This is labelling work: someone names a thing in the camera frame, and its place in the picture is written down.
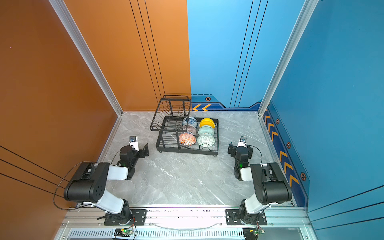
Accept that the green patterned white bowl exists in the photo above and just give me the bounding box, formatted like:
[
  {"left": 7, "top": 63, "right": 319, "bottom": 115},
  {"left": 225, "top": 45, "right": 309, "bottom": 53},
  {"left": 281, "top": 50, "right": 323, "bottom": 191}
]
[{"left": 197, "top": 133, "right": 216, "bottom": 148}]

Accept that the yellow bowl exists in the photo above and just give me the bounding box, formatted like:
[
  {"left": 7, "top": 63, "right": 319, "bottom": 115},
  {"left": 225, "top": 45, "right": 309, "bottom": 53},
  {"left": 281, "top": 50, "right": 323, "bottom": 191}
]
[{"left": 199, "top": 118, "right": 216, "bottom": 129}]

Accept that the orange patterned bowl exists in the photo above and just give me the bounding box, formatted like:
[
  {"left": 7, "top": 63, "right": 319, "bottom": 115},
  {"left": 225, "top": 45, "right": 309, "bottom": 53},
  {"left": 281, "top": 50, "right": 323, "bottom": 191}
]
[{"left": 179, "top": 132, "right": 196, "bottom": 146}]

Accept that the pink striped bowl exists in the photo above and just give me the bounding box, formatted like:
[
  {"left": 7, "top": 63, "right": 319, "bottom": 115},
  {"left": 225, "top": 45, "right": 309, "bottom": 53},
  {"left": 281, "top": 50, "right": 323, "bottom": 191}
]
[{"left": 182, "top": 125, "right": 197, "bottom": 136}]

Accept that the blue white floral bowl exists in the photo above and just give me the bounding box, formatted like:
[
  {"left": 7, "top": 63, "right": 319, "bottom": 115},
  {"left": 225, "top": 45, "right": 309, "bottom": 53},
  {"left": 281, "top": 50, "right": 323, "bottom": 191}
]
[{"left": 182, "top": 116, "right": 198, "bottom": 128}]

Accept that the light green bowl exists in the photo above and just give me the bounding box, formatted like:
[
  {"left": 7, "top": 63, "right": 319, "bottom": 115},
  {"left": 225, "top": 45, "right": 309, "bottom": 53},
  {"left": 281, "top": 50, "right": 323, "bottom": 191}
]
[{"left": 199, "top": 125, "right": 215, "bottom": 137}]

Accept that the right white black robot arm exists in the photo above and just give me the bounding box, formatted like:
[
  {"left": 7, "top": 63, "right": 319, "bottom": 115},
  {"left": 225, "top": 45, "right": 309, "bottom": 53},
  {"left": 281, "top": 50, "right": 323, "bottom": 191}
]
[{"left": 228, "top": 143, "right": 293, "bottom": 225}]

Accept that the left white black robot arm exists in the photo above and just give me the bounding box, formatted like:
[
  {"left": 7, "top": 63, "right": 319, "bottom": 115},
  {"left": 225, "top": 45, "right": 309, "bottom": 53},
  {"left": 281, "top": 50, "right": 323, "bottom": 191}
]
[{"left": 64, "top": 145, "right": 149, "bottom": 226}]

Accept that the left green circuit board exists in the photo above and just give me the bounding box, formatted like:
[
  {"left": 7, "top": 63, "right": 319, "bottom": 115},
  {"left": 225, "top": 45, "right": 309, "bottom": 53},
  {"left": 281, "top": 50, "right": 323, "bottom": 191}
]
[{"left": 113, "top": 228, "right": 135, "bottom": 240}]

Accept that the green circuit board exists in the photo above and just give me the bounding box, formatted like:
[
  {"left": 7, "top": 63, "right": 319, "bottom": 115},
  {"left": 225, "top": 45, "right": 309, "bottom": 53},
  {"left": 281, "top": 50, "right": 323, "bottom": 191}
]
[
  {"left": 243, "top": 228, "right": 265, "bottom": 240},
  {"left": 113, "top": 228, "right": 135, "bottom": 240}
]

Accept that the right green circuit board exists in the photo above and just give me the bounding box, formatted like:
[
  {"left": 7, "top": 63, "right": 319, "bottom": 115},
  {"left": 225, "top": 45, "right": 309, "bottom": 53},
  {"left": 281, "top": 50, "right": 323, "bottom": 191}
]
[{"left": 243, "top": 228, "right": 265, "bottom": 240}]

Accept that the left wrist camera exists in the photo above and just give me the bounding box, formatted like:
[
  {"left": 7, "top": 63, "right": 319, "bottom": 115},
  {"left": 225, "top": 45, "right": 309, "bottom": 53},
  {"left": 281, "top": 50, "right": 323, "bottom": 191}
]
[{"left": 129, "top": 136, "right": 139, "bottom": 151}]

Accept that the black wire dish rack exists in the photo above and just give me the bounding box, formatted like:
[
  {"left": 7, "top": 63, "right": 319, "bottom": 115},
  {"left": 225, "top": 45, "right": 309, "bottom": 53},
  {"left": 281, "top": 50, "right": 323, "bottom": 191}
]
[{"left": 150, "top": 95, "right": 219, "bottom": 157}]

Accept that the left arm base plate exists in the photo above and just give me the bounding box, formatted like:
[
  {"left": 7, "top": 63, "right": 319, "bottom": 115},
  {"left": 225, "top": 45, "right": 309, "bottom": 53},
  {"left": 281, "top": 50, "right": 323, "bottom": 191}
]
[{"left": 104, "top": 209, "right": 147, "bottom": 227}]

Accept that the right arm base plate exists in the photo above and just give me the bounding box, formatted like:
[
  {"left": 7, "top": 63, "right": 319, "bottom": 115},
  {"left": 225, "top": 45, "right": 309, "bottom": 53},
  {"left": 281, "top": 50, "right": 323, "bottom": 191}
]
[{"left": 225, "top": 209, "right": 268, "bottom": 226}]

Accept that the aluminium front rail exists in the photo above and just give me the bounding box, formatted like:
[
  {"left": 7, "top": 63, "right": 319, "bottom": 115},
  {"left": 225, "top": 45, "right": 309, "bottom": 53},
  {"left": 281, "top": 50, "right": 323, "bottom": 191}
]
[{"left": 55, "top": 206, "right": 317, "bottom": 240}]

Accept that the right aluminium corner post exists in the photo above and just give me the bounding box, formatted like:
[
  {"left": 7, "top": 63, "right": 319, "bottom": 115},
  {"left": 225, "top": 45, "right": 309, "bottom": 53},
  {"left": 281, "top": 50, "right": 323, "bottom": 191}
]
[{"left": 258, "top": 0, "right": 319, "bottom": 117}]

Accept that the aluminium corner post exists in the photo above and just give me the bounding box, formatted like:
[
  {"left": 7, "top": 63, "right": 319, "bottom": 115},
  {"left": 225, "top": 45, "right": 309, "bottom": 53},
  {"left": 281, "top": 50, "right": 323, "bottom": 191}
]
[
  {"left": 49, "top": 0, "right": 123, "bottom": 117},
  {"left": 258, "top": 0, "right": 319, "bottom": 117}
]

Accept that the left aluminium corner post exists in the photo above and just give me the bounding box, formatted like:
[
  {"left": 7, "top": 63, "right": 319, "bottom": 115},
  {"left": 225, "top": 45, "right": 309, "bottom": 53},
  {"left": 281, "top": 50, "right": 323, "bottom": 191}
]
[{"left": 49, "top": 0, "right": 123, "bottom": 117}]

